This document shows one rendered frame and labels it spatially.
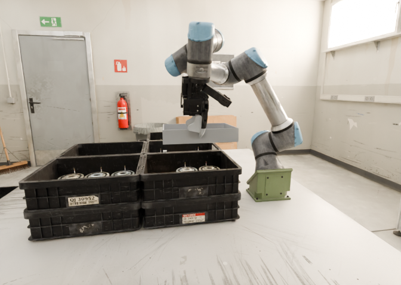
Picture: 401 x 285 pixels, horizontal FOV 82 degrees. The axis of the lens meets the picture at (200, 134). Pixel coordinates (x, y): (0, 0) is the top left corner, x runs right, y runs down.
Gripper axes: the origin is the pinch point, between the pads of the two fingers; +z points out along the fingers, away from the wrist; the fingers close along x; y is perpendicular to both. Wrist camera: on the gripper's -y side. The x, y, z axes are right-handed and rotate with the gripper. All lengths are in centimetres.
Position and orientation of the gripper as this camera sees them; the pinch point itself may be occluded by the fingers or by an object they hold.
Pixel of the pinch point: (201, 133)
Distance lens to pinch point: 81.5
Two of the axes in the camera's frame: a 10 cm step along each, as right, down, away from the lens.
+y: -9.8, 0.4, -2.1
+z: -0.6, 8.9, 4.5
